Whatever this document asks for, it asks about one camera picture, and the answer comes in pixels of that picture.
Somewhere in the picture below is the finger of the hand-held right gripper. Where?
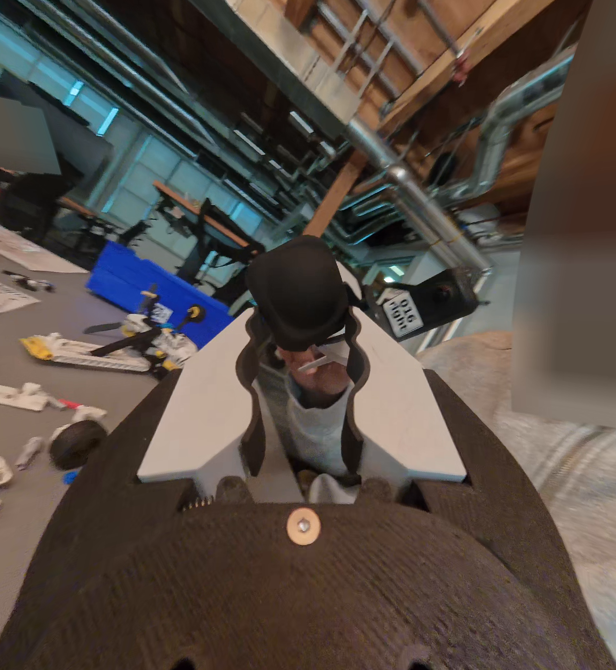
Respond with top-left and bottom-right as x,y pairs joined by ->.
334,260 -> 365,311

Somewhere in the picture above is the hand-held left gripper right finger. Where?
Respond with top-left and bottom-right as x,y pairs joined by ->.
341,306 -> 468,483

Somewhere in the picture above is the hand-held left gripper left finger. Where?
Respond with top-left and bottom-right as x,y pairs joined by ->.
136,308 -> 266,483

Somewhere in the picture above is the lego airplane model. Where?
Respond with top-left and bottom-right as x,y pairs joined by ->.
19,285 -> 206,380

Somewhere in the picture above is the person's right forearm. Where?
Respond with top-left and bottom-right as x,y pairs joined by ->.
258,364 -> 363,477

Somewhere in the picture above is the pile of dark lego parts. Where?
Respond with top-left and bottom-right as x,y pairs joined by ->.
2,269 -> 57,293

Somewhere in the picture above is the person's right hand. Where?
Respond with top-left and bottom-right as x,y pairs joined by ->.
277,343 -> 353,410

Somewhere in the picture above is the blue plastic bin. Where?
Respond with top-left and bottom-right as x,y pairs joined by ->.
85,241 -> 235,350

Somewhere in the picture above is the printed white paper sheet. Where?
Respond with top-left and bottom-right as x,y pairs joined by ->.
0,209 -> 90,274

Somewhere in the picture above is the white lego bracket piece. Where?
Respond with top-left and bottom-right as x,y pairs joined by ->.
0,383 -> 52,412

